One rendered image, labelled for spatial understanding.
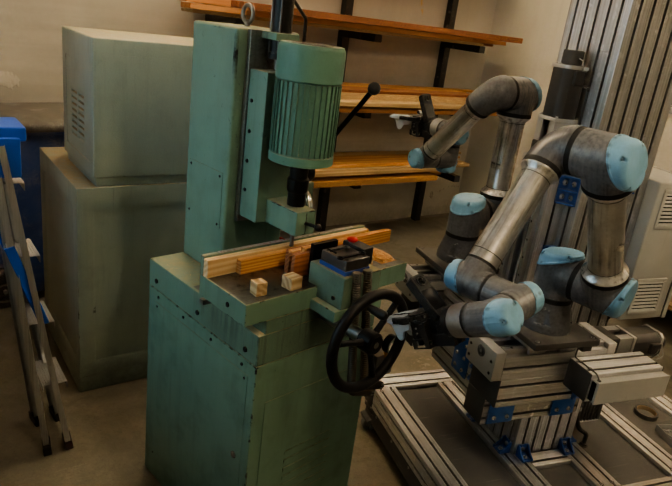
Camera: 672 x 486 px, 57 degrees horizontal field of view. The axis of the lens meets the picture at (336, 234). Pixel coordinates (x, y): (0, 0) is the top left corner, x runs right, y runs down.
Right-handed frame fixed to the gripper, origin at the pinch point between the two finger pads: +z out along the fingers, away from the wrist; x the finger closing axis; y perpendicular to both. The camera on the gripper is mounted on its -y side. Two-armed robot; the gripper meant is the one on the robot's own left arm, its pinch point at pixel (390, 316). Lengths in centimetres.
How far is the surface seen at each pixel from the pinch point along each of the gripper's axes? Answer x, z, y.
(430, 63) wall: 297, 203, -126
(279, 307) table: -15.8, 21.9, -9.0
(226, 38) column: -5, 27, -81
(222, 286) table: -25.3, 30.1, -18.1
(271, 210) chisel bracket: -1.7, 34.0, -34.1
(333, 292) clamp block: -3.0, 15.3, -8.5
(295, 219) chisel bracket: -1.5, 24.4, -29.6
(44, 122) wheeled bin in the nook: -7, 188, -109
